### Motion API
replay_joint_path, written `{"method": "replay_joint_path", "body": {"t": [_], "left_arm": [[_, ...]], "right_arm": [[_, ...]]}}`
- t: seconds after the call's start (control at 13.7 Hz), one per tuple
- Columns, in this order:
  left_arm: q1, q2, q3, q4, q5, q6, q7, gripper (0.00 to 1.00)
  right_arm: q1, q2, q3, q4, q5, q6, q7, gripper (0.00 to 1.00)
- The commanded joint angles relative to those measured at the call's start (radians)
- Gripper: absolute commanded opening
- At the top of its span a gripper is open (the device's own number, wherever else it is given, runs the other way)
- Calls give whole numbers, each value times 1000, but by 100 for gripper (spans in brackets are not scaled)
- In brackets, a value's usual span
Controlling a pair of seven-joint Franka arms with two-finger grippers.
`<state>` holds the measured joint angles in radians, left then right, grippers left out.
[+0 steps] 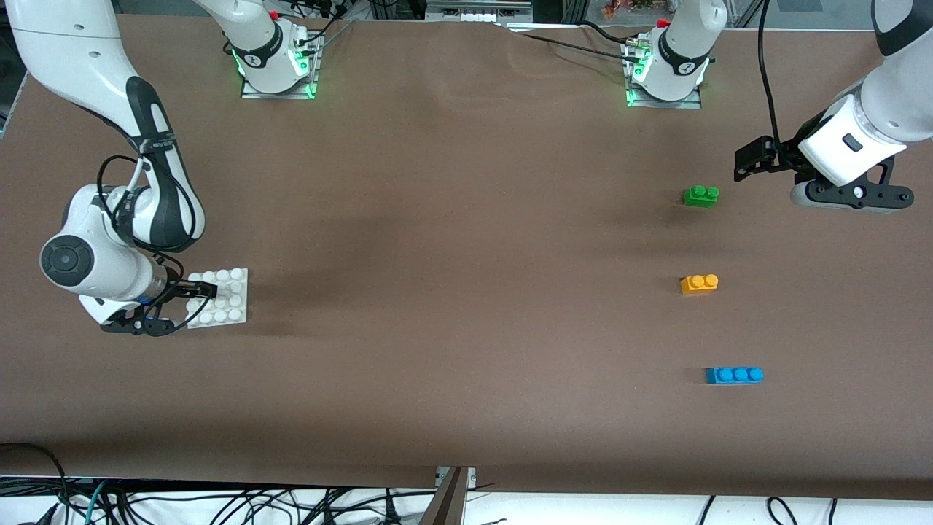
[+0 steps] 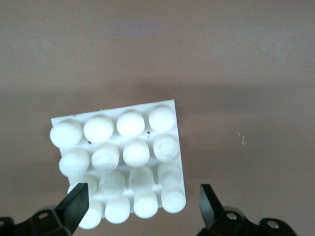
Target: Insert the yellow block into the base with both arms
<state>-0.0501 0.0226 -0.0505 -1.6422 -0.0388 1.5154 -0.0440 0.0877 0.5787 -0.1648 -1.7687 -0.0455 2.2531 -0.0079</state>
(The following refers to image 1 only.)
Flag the grey background device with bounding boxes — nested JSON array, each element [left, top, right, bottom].
[[426, 0, 534, 23]]

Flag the blue three-stud block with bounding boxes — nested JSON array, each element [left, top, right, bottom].
[[705, 366, 765, 385]]

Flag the thick black looped cable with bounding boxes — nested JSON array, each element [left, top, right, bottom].
[[0, 441, 71, 525]]

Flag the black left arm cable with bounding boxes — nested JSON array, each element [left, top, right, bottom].
[[757, 0, 785, 150]]

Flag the long thin black cable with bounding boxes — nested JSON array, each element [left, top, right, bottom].
[[509, 29, 644, 65]]

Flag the teal cable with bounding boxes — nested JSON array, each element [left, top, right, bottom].
[[73, 480, 107, 525]]

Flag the tangled black floor cables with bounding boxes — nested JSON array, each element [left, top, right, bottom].
[[102, 487, 438, 525]]

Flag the brown table cover sheet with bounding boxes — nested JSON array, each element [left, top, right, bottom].
[[0, 13, 933, 504]]

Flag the orange background clutter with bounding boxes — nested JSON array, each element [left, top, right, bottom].
[[601, 0, 658, 20]]

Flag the grey table support post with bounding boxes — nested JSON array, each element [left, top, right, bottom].
[[419, 467, 477, 525]]

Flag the white studded base plate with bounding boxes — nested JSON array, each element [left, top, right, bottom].
[[186, 268, 249, 330]]

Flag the short thick black cable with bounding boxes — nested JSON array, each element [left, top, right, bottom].
[[578, 20, 633, 43]]

